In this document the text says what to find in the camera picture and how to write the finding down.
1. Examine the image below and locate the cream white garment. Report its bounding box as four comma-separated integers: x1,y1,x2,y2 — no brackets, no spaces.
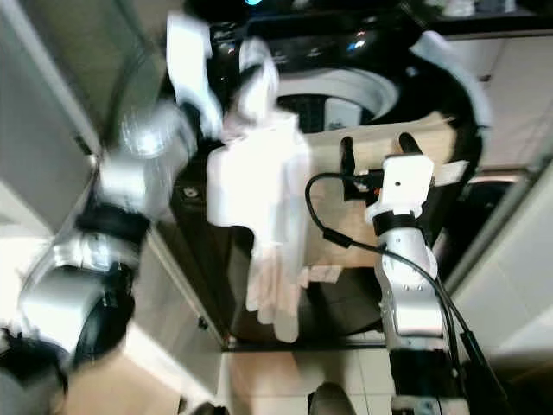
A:
206,112,315,342

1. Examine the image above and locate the black top-load washing machine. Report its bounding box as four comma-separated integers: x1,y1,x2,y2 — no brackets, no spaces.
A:
164,0,532,347

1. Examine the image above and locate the dark right robot foot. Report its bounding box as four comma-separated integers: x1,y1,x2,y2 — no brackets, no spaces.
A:
307,383,355,415

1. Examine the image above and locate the dark robot foot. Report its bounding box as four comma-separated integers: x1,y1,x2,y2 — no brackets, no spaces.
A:
192,399,230,415
307,383,355,415

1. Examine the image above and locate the dark left robot foot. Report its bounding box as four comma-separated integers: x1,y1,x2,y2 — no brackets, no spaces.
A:
192,399,230,415

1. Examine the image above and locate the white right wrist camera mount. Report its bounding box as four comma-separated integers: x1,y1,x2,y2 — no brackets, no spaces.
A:
365,154,435,227

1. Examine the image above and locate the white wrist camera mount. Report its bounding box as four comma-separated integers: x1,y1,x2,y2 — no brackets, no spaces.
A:
166,13,226,139
365,154,435,227

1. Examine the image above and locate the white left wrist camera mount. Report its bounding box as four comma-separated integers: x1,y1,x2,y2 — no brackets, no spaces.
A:
166,13,226,139

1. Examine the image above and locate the grey aluminium door frame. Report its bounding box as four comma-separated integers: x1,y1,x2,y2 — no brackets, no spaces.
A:
0,0,113,260

